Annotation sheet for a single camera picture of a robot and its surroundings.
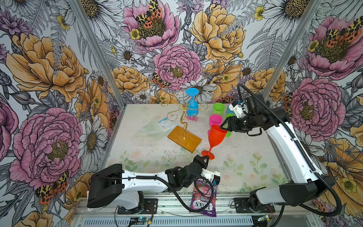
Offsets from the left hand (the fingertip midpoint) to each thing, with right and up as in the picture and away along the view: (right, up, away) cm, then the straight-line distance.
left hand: (204, 155), depth 75 cm
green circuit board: (-32, -31, -4) cm, 44 cm away
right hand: (+10, +13, -5) cm, 17 cm away
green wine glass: (+21, +8, +27) cm, 35 cm away
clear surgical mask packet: (-31, +13, +34) cm, 48 cm away
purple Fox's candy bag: (0, -22, -1) cm, 22 cm away
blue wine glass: (-6, +25, +12) cm, 28 cm away
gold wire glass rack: (-10, +6, +24) cm, 27 cm away
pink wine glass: (+9, +18, +19) cm, 28 cm away
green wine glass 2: (+14, +26, +29) cm, 41 cm away
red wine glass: (+5, +11, -4) cm, 13 cm away
